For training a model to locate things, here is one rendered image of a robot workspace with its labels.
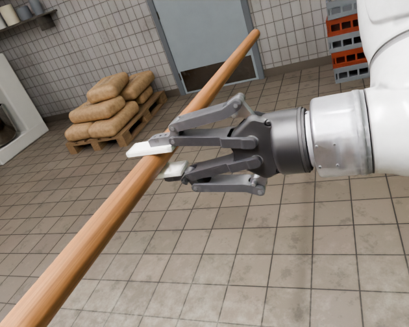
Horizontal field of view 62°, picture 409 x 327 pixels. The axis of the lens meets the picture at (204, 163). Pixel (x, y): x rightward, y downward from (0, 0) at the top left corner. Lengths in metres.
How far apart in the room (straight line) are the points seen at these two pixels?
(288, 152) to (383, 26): 0.16
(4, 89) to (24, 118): 0.45
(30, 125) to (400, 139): 5.27
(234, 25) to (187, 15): 0.56
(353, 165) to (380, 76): 0.09
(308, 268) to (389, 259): 0.36
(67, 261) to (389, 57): 0.36
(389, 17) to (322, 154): 0.16
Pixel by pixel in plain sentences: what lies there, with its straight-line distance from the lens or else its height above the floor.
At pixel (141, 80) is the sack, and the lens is 4.31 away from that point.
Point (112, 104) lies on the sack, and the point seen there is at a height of 0.42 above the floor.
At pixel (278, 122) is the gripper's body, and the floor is 1.18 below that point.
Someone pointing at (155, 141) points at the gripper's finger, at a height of 1.17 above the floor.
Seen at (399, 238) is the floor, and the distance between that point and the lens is 1.88.
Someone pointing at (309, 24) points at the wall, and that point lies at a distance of 4.11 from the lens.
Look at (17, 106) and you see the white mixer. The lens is 5.39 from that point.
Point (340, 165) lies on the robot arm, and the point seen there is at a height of 1.13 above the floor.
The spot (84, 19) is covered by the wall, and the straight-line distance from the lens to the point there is 4.97.
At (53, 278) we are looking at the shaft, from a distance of 0.32.
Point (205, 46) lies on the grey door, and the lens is 4.32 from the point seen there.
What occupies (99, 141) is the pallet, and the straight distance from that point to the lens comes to 3.89.
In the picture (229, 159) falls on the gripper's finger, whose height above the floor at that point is 1.13.
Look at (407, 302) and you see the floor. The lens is 1.66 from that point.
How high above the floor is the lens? 1.34
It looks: 29 degrees down
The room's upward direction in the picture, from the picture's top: 20 degrees counter-clockwise
